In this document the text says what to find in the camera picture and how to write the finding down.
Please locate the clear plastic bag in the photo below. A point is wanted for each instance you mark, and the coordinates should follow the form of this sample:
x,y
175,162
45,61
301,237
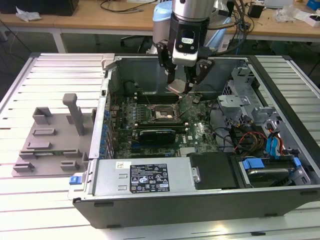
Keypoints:
x,y
285,13

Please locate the white cardboard box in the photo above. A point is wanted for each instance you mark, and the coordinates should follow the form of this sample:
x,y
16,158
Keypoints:
x,y
301,16

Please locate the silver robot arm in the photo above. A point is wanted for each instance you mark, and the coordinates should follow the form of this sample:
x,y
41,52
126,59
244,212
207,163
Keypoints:
x,y
190,8

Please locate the silver CPU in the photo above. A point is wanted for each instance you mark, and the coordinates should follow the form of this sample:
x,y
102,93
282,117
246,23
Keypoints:
x,y
176,86

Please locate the blue box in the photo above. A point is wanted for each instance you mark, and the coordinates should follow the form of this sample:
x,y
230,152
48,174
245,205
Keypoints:
x,y
315,5

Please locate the green motherboard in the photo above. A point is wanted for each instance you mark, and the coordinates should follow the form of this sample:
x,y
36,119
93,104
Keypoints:
x,y
200,135

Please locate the black graphics card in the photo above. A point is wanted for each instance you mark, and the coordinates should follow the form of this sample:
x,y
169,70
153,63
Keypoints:
x,y
156,137

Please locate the blue disk carrier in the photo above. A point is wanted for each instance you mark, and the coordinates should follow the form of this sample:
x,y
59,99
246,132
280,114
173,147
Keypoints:
x,y
252,163

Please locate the black chair base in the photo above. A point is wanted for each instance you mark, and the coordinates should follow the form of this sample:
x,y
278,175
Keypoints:
x,y
132,38

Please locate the large black box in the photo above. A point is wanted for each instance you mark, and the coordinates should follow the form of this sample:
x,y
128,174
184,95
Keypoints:
x,y
37,6

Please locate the small black box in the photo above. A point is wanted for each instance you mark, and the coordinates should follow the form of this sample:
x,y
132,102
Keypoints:
x,y
255,11

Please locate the CPU socket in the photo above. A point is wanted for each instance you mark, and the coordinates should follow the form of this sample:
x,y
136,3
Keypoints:
x,y
163,114

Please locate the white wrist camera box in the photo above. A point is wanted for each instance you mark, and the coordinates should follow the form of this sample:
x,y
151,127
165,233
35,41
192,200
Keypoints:
x,y
186,58

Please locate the black RAM slot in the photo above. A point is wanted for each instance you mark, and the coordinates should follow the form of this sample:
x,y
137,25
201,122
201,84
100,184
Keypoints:
x,y
160,123
155,100
162,127
155,95

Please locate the grey metal drive cage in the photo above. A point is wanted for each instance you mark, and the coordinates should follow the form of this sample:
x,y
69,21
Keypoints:
x,y
240,100

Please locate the blue case latch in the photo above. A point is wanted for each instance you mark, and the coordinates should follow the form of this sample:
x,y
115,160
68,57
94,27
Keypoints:
x,y
75,180

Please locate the white flat device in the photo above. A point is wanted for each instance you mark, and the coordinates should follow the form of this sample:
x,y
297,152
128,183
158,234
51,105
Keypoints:
x,y
277,3

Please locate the silver power supply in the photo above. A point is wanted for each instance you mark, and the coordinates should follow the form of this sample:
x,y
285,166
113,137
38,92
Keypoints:
x,y
110,175

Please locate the black plastic shroud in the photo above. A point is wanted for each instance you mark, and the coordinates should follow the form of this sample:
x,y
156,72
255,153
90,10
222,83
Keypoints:
x,y
212,172

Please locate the grey parts rack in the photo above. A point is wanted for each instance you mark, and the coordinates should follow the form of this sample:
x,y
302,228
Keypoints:
x,y
57,160

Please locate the grey plastic bracket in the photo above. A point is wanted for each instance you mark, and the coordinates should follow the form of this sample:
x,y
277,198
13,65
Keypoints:
x,y
108,60

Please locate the coin cell battery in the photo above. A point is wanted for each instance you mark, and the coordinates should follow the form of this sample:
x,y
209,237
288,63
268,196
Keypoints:
x,y
196,100

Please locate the crumpled white paper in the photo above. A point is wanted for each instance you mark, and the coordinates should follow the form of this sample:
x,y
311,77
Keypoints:
x,y
27,15

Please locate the blue plastic clip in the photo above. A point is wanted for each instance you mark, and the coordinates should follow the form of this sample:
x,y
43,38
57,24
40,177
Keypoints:
x,y
297,162

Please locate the wooden desk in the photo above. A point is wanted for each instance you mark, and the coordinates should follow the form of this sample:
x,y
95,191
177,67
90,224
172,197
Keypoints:
x,y
87,20

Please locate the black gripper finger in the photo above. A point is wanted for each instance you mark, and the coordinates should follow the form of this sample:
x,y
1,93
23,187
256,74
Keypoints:
x,y
203,68
163,53

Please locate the open black PC case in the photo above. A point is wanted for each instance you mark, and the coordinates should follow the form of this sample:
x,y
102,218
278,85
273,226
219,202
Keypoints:
x,y
175,212

